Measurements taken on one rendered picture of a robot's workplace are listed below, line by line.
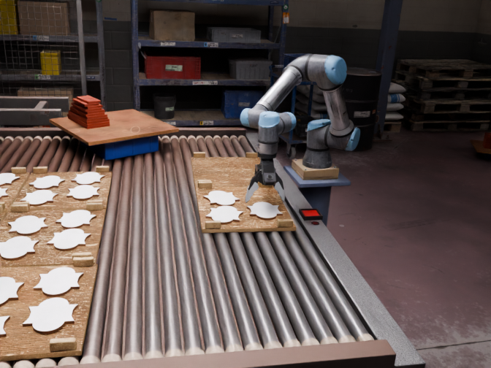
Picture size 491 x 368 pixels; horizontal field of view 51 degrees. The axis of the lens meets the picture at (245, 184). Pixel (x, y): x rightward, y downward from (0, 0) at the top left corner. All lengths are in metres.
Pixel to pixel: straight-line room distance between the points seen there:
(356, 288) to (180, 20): 5.16
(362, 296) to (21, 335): 0.94
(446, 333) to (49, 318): 2.31
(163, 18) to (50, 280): 5.05
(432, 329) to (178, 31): 4.54
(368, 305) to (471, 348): 1.63
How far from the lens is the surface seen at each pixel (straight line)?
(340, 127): 2.47
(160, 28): 6.38
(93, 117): 2.76
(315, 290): 1.61
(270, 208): 2.04
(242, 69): 6.56
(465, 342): 3.18
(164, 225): 1.94
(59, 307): 1.49
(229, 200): 2.09
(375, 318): 1.53
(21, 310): 1.52
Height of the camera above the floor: 1.77
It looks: 21 degrees down
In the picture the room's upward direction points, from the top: 3 degrees clockwise
